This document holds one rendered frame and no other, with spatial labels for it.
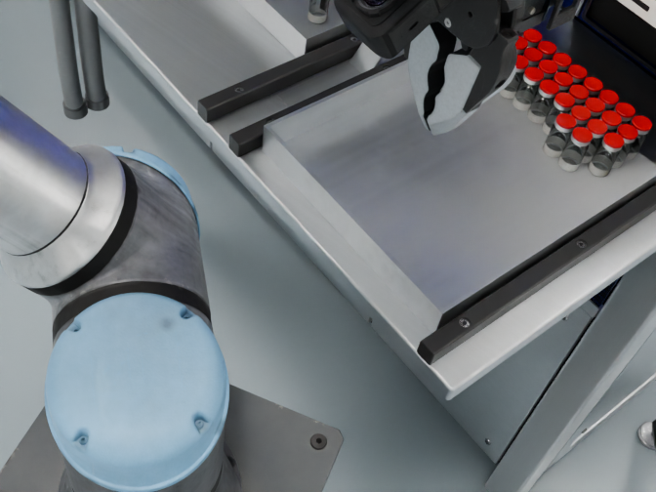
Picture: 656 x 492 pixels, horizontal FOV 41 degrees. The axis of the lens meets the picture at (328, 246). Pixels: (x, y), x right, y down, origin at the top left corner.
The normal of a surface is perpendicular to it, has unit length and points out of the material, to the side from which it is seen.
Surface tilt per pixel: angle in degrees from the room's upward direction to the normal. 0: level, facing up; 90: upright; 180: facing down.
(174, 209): 53
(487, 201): 0
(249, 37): 0
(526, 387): 90
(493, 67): 90
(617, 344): 90
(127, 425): 7
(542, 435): 90
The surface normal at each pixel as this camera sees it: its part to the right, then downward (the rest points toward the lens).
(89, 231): 0.16, -0.04
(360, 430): 0.11, -0.60
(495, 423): -0.78, 0.44
